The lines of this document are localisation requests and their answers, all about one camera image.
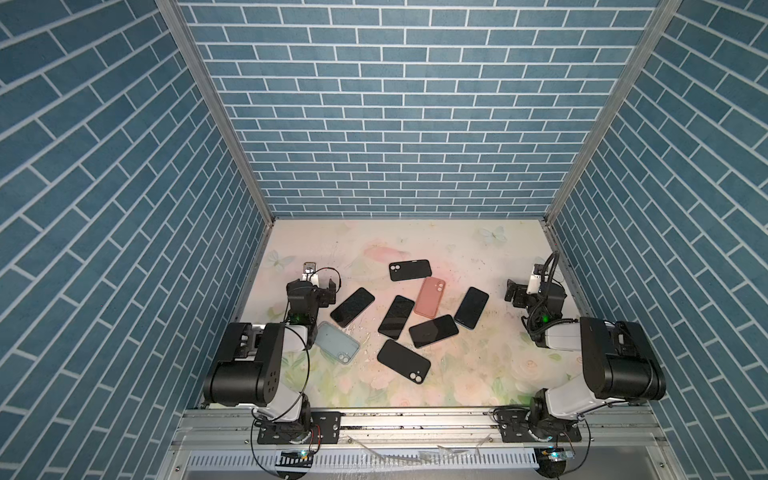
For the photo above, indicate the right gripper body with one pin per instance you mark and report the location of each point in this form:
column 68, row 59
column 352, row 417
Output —
column 518, row 293

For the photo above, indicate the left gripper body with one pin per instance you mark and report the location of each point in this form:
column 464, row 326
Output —
column 324, row 293

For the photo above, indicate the purple-edged black phone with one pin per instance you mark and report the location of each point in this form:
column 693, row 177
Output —
column 352, row 307

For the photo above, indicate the light blue phone case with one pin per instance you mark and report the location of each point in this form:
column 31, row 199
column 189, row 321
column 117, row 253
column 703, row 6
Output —
column 336, row 344

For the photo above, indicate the white-edged black phone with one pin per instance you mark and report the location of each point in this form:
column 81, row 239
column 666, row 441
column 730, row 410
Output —
column 396, row 317

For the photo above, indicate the black phone case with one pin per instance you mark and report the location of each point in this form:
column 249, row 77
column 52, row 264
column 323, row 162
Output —
column 409, row 270
column 404, row 361

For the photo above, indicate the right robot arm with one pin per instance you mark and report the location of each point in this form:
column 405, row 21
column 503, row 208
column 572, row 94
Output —
column 618, row 366

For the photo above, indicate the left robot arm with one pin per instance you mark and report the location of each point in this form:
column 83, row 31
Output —
column 245, row 371

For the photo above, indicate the blue-edged black phone right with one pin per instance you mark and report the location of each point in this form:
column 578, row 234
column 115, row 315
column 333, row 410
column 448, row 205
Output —
column 471, row 308

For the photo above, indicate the black phone lower centre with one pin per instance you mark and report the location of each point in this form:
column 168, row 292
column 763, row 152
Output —
column 433, row 331

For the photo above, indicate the pink phone case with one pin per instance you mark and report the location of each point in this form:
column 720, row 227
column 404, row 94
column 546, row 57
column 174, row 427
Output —
column 429, row 298

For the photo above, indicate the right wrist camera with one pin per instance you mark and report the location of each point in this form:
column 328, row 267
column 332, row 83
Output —
column 535, row 279

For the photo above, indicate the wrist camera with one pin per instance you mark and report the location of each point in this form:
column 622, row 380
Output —
column 535, row 279
column 309, row 273

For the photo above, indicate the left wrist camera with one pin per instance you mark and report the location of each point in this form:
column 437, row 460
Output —
column 309, row 273

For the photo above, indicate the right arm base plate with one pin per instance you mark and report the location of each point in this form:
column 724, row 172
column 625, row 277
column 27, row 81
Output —
column 518, row 424

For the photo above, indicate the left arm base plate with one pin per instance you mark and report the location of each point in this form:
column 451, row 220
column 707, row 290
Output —
column 325, row 423

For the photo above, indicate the aluminium front rail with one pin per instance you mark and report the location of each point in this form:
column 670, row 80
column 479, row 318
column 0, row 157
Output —
column 619, row 426

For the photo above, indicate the white slotted cable duct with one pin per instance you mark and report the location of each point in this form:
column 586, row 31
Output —
column 360, row 460

